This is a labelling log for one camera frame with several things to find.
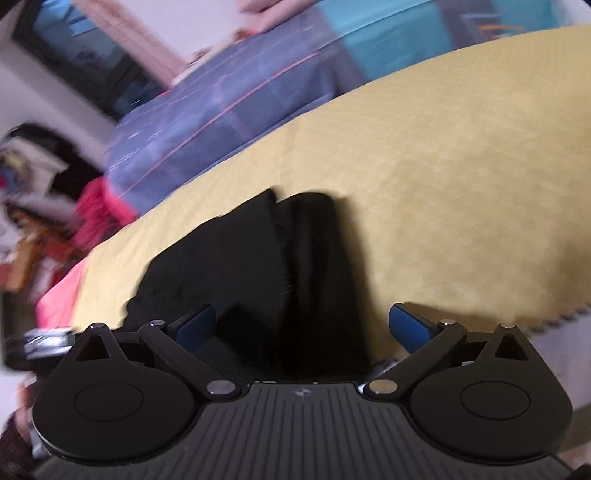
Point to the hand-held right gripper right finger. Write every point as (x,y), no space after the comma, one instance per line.
(411,327)

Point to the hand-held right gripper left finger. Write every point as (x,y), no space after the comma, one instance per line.
(198,330)

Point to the black pants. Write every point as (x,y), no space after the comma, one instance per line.
(258,277)

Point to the pink blanket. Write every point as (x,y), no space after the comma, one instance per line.
(57,300)

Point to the red fuzzy cloth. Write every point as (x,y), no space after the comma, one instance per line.
(104,217)

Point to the pile of mixed clothes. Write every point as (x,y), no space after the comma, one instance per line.
(32,194)

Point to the yellow and beige patterned bedsheet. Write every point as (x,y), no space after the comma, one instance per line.
(461,184)

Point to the dark framed window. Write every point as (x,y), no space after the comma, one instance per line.
(83,55)

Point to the folded pink clothes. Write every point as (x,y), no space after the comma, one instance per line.
(272,14)

